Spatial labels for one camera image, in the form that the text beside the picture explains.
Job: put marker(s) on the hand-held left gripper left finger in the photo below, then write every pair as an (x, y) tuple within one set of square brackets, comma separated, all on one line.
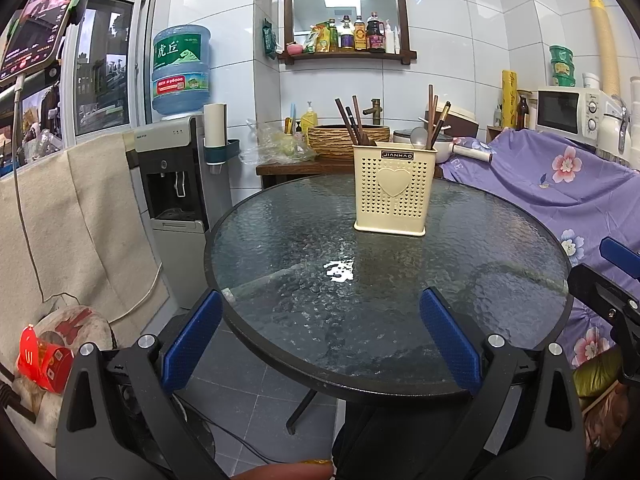
[(192, 340)]

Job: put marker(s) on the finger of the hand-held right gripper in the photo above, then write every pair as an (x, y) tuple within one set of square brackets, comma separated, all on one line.
[(600, 287), (620, 256)]

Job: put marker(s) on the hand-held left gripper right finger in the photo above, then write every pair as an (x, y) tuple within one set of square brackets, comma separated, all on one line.
[(450, 340)]

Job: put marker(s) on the beige perforated utensil holder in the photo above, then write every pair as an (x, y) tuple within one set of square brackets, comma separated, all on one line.
[(395, 210)]

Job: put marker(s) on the metal spoon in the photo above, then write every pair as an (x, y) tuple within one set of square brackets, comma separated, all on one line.
[(419, 136)]

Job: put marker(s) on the black chopstick with gold band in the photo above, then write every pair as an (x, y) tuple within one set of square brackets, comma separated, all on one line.
[(444, 115)]

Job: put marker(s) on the brown wooden chopstick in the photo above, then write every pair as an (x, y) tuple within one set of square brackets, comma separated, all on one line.
[(342, 115), (435, 112), (356, 110), (430, 110)]

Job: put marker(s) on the person's left hand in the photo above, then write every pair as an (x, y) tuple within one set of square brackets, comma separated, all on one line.
[(280, 472)]

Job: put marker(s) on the olive satin cushion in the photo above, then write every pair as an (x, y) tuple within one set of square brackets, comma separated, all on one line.
[(597, 372)]

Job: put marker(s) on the round glass table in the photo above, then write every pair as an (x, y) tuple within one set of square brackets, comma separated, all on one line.
[(390, 285)]

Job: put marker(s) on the water dispenser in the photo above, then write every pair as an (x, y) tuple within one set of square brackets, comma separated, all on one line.
[(170, 260)]

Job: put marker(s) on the purple floral cloth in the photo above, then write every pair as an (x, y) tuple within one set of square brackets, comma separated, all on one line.
[(540, 200)]

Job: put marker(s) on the white printed sack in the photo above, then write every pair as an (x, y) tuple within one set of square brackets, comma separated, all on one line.
[(80, 320)]

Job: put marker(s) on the white kettle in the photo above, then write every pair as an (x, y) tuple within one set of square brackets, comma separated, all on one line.
[(610, 135)]

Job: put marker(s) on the person's dark clothing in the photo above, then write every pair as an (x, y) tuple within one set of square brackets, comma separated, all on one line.
[(380, 450)]

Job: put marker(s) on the red paper bag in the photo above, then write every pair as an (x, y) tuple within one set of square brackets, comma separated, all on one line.
[(45, 360)]

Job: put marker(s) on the white microwave oven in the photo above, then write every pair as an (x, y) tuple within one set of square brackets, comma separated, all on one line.
[(560, 110)]

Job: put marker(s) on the beige cloth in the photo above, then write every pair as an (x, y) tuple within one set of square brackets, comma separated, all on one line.
[(85, 220)]

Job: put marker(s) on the dark brown bottle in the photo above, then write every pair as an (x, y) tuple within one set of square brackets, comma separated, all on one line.
[(522, 112)]

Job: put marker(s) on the green instant noodle cup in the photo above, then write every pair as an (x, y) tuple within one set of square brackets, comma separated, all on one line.
[(562, 68), (563, 80), (561, 54)]

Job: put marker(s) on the teal cup holder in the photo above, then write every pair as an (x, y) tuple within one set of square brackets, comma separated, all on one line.
[(222, 155)]

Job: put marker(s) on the yellow roll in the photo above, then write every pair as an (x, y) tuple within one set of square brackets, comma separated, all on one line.
[(509, 100)]

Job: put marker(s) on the wooden washstand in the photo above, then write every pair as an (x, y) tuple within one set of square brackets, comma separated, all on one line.
[(300, 170)]

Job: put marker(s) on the clear plastic bag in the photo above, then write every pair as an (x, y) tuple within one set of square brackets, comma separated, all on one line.
[(275, 147)]

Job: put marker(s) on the brown and white rice cooker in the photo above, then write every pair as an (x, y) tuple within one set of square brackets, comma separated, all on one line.
[(460, 115)]

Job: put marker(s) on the white paper cup stack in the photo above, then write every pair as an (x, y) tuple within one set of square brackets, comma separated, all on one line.
[(215, 125)]

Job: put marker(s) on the tall stack of paper cups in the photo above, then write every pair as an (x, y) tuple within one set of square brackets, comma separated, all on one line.
[(605, 40)]

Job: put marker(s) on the woven wash basin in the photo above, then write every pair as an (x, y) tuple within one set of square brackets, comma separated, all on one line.
[(330, 142)]

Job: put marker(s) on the brass faucet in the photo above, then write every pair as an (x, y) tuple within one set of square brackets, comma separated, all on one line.
[(375, 110)]

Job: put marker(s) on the light blue toothbrush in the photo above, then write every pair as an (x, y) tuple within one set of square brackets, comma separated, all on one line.
[(293, 117)]

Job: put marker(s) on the yellow soap bottle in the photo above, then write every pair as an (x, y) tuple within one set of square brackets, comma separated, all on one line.
[(309, 120)]

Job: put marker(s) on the blue water bottle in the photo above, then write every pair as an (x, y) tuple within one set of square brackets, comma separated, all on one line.
[(180, 85)]

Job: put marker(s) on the aluminium sliding window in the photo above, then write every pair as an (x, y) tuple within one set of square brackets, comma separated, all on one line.
[(105, 60)]

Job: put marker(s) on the green hanging packet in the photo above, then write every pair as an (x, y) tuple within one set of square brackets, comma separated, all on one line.
[(270, 40)]

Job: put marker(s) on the row of condiment bottles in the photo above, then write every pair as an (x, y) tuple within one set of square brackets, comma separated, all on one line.
[(359, 37)]

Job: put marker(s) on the wood-framed mirror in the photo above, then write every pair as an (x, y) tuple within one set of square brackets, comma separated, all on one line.
[(345, 2)]

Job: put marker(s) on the smartphone on holder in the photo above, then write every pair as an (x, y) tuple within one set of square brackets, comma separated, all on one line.
[(40, 20)]

